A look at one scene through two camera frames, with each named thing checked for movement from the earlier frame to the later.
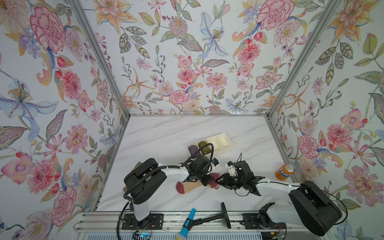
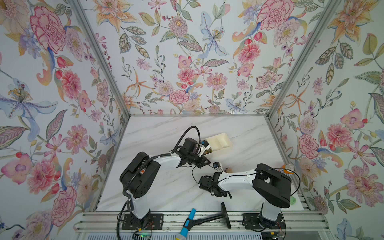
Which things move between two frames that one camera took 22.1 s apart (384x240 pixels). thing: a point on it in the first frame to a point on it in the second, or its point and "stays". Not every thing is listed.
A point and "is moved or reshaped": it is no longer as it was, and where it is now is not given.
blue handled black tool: [191, 221] stays
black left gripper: [208, 180] to [201, 159]
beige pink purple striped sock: [183, 187] is moved or reshaped
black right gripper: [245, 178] to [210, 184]
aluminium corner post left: [79, 7] stays
